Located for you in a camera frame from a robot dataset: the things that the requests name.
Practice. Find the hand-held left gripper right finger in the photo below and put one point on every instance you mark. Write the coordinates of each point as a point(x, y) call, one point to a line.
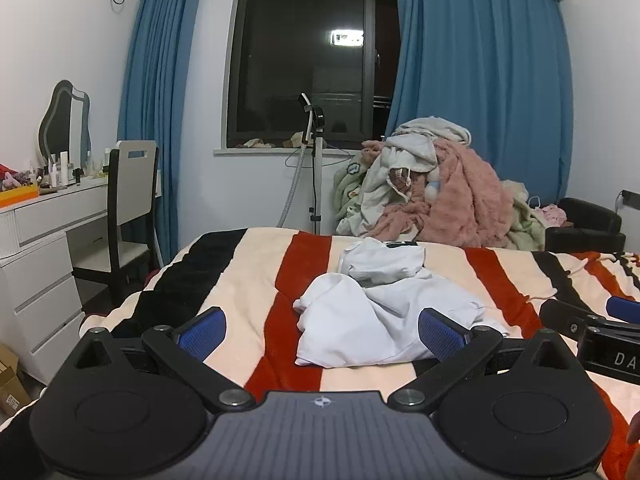
point(442, 334)

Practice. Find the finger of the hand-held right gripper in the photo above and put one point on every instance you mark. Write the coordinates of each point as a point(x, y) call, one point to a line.
point(625, 309)
point(565, 314)

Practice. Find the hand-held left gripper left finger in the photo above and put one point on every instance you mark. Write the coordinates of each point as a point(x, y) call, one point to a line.
point(202, 334)

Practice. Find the white t-shirt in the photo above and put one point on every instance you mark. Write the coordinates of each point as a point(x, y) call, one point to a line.
point(360, 320)

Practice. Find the pile of clothes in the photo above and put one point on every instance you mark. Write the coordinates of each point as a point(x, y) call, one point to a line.
point(350, 185)

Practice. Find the striped fleece blanket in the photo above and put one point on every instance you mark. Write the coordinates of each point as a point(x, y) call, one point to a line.
point(240, 280)

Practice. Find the white garment with dark print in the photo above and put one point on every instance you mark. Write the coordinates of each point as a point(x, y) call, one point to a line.
point(380, 260)

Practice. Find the black armchair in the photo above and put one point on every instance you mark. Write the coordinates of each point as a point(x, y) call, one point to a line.
point(590, 215)

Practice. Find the pink cloth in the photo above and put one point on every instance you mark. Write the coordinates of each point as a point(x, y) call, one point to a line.
point(554, 214)

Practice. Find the white dressing table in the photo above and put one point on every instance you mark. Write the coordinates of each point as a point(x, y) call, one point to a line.
point(45, 270)

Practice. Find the light grey hoodie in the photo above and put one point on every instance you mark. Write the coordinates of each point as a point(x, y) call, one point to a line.
point(415, 147)

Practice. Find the cardboard box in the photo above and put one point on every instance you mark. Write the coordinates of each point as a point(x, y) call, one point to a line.
point(10, 380)

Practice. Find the beige cloth on sill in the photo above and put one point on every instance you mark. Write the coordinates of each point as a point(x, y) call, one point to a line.
point(255, 143)
point(294, 141)

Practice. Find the garment steamer on pole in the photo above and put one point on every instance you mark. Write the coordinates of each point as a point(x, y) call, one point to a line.
point(317, 170)

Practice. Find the group of cosmetic bottles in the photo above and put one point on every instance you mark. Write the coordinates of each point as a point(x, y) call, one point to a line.
point(62, 167)

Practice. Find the orange box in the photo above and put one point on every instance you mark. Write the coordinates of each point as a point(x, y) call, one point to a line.
point(17, 195)

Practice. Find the pink plush toy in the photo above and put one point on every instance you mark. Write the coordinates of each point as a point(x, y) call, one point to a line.
point(12, 179)

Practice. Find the blue curtain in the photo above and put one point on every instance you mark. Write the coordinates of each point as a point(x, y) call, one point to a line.
point(475, 60)
point(160, 85)

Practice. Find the wavy framed mirror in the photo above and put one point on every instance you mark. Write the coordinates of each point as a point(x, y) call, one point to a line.
point(60, 120)

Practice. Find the dark framed window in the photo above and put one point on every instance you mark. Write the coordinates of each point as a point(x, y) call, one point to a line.
point(290, 60)

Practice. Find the black wall charger plug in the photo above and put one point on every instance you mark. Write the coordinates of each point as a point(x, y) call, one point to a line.
point(631, 199)

